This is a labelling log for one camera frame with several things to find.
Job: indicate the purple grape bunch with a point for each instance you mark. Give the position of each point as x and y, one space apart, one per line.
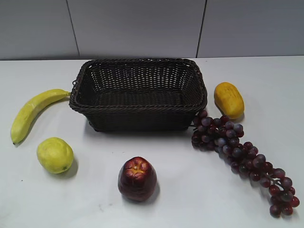
223 136

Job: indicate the dark brown wicker basket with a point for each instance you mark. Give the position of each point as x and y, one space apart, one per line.
141 94

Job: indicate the dark red apple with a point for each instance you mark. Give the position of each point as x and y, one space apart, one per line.
137 179

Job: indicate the orange-yellow mango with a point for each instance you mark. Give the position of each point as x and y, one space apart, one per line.
229 100

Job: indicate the yellow-green lemon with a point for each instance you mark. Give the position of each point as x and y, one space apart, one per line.
55 155

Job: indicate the yellow banana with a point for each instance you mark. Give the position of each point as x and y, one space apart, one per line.
26 115

